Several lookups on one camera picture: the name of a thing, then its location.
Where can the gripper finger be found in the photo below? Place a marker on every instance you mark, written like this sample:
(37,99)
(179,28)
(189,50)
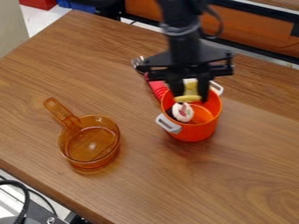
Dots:
(204,87)
(176,84)

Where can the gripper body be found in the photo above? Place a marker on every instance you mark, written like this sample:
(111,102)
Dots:
(183,59)

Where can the yellow brush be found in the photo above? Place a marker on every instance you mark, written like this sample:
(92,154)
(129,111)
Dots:
(190,92)

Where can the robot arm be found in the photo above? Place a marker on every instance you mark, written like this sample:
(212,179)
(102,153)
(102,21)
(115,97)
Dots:
(181,14)

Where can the brown see-through pot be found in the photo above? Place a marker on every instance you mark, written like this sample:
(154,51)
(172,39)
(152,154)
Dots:
(90,144)

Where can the red tool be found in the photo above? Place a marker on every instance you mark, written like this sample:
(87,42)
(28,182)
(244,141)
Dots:
(157,89)

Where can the white pink toy sushi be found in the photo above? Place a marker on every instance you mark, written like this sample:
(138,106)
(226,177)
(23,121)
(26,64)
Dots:
(183,112)

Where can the brown wooden cabinet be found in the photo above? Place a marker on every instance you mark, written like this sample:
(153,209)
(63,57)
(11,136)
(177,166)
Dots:
(253,26)

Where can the blue box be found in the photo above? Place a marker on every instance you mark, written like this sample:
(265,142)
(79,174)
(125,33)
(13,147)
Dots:
(76,5)

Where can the red box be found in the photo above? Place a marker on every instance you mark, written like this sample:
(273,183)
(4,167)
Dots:
(38,3)

